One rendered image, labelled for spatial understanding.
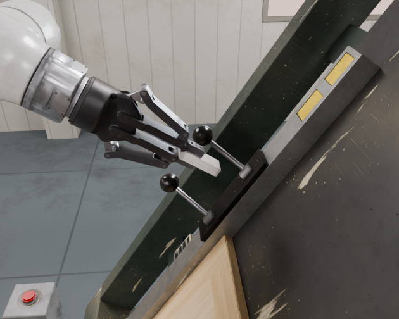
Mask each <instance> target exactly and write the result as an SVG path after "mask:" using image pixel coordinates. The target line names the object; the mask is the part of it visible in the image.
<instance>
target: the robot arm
mask: <svg viewBox="0 0 399 319"><path fill-rule="evenodd" d="M60 41H61V33H60V28H59V26H57V23H56V21H55V20H54V18H53V16H52V14H51V12H50V11H49V10H47V9H46V8H45V7H43V6H42V5H40V4H38V3H36V2H33V1H29V0H10V1H5V2H3V3H0V101H7V102H10V103H14V104H17V105H19V106H22V107H24V108H25V109H27V110H29V111H33V112H34V113H37V114H39V115H41V116H43V117H45V118H47V119H50V120H52V121H54V122H56V123H61V122H62V121H63V119H64V117H67V118H69V120H68V121H69V122H70V124H72V125H74V126H76V127H78V128H80V129H82V130H84V131H86V132H89V133H93V134H95V135H96V136H97V137H98V138H99V139H100V140H101V141H103V142H104V148H105V152H104V157H105V158H107V159H112V158H121V159H124V160H129V161H134V162H137V163H142V164H145V165H149V166H154V167H157V168H162V169H166V168H168V166H169V165H170V164H171V163H174V162H176V163H178V164H180V165H183V166H185V167H187V168H189V169H192V170H194V168H195V167H197V168H199V169H201V170H203V171H205V172H207V173H209V174H211V175H213V176H215V177H216V176H217V175H218V174H219V173H220V171H221V169H220V163H219V160H217V159H215V158H213V157H211V156H209V155H207V154H205V149H204V148H203V146H201V145H199V144H197V143H195V142H193V141H191V140H189V139H188V137H189V127H188V126H187V125H186V124H185V123H184V122H183V121H182V120H181V119H180V118H179V117H178V116H177V115H175V114H174V113H173V112H172V111H171V110H170V109H168V108H167V107H166V106H165V105H164V104H163V103H162V102H161V101H160V100H158V99H157V98H156V97H155V96H154V95H153V93H152V91H151V89H150V88H149V85H148V84H142V85H141V88H140V89H137V90H135V91H133V92H129V91H121V90H118V89H116V88H115V87H114V86H112V85H110V84H108V83H106V82H104V81H102V80H100V79H98V78H97V77H95V76H93V77H92V76H91V77H90V79H89V78H87V77H86V74H87V71H88V68H87V67H86V66H85V65H83V64H82V63H79V62H78V61H75V60H74V59H72V58H70V57H68V56H67V55H65V54H63V53H61V52H60V51H59V50H58V49H59V46H60ZM136 101H139V102H140V103H141V104H145V105H146V106H147V107H148V108H149V109H150V110H151V111H152V112H153V113H154V114H155V115H156V116H158V117H159V118H160V119H161V120H163V121H164V122H165V123H166V124H167V125H168V126H169V127H170V128H168V127H167V126H165V125H163V124H161V123H159V122H157V121H155V120H153V119H152V118H150V117H149V116H148V115H147V114H145V113H143V112H141V110H140V109H139V107H138V105H137V103H136ZM171 128H172V129H171ZM143 131H146V132H148V133H150V134H152V135H154V136H155V137H157V138H159V139H161V140H163V141H165V142H167V143H169V144H171V145H173V146H175V147H172V146H170V145H168V144H166V143H164V142H162V141H161V140H159V139H157V138H155V137H153V136H151V135H149V134H147V133H145V132H143ZM117 141H127V142H129V143H131V144H137V145H139V146H141V147H143V148H145V149H141V148H138V147H134V146H129V145H126V144H119V143H118V142H117ZM177 148H178V150H177ZM146 149H147V150H146Z"/></svg>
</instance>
